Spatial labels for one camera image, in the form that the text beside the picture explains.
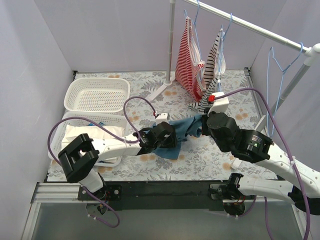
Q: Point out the silver clothes rack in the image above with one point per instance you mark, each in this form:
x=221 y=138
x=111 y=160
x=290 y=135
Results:
x=312 y=53

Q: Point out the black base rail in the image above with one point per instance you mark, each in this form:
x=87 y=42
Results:
x=174 y=195

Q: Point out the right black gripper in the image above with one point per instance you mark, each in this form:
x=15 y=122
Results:
x=204 y=124

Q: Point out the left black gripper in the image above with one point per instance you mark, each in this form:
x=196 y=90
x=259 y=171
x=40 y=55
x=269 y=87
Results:
x=173 y=135

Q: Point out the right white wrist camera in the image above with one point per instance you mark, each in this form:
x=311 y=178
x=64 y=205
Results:
x=217 y=105

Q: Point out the white cloths in basket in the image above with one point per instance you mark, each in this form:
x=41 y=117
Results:
x=94 y=132

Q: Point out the blue tank top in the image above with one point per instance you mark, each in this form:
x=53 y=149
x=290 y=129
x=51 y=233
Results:
x=191 y=126

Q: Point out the red striped tank top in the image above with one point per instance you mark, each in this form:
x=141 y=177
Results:
x=189 y=63

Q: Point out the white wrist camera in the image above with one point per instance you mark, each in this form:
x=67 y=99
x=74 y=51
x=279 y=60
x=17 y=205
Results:
x=217 y=105
x=163 y=117

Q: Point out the blue hanger with red top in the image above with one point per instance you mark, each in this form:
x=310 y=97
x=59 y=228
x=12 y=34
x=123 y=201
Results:
x=196 y=22

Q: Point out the light blue wire hanger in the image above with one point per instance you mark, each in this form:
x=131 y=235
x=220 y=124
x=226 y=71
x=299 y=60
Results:
x=275 y=86

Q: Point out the floral table cloth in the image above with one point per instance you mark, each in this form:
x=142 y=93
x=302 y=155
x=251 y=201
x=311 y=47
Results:
x=199 y=158

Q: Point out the lower white plastic basket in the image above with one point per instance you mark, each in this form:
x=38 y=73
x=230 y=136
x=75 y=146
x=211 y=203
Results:
x=104 y=119

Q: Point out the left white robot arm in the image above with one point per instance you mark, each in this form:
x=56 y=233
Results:
x=79 y=157

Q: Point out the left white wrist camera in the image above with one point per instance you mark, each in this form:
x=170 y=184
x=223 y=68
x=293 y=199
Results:
x=163 y=117

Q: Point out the white plastic basket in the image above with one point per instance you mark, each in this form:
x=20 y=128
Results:
x=104 y=119
x=97 y=95

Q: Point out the upper white plastic basket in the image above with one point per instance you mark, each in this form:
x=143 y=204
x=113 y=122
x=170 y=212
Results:
x=97 y=95

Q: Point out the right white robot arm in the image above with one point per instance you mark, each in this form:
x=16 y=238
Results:
x=296 y=179

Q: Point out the black striped tank top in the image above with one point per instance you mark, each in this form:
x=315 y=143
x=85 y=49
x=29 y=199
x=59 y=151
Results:
x=209 y=79

